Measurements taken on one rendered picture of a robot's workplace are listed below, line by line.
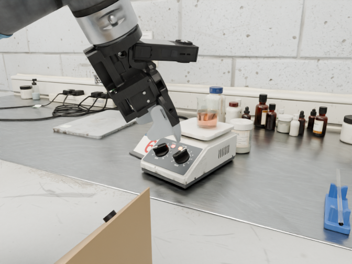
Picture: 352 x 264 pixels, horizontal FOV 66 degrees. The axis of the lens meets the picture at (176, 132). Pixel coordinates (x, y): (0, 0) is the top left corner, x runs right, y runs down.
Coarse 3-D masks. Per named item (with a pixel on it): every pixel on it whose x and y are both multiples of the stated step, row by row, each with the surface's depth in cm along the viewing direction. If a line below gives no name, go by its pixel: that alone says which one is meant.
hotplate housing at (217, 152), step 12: (228, 132) 65; (192, 144) 57; (204, 144) 57; (216, 144) 58; (228, 144) 62; (144, 156) 60; (204, 156) 55; (216, 156) 59; (228, 156) 63; (144, 168) 59; (156, 168) 56; (192, 168) 53; (204, 168) 56; (216, 168) 60; (168, 180) 55; (180, 180) 52; (192, 180) 53
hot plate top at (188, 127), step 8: (184, 120) 68; (192, 120) 68; (184, 128) 61; (192, 128) 61; (224, 128) 61; (232, 128) 63; (192, 136) 58; (200, 136) 56; (208, 136) 56; (216, 136) 58
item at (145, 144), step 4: (144, 140) 72; (148, 140) 71; (156, 140) 69; (140, 144) 71; (144, 144) 71; (148, 144) 70; (152, 144) 69; (136, 148) 71; (140, 148) 70; (144, 148) 70; (148, 148) 69
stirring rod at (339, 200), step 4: (336, 172) 52; (336, 176) 51; (340, 184) 48; (340, 188) 46; (340, 192) 45; (340, 196) 44; (340, 200) 43; (340, 204) 41; (340, 208) 40; (340, 212) 40; (340, 216) 39; (340, 220) 38; (340, 224) 37
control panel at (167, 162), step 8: (168, 144) 60; (176, 144) 59; (184, 144) 58; (152, 152) 60; (168, 152) 58; (192, 152) 55; (200, 152) 55; (144, 160) 59; (152, 160) 58; (160, 160) 57; (168, 160) 56; (192, 160) 54; (168, 168) 55; (176, 168) 54; (184, 168) 53
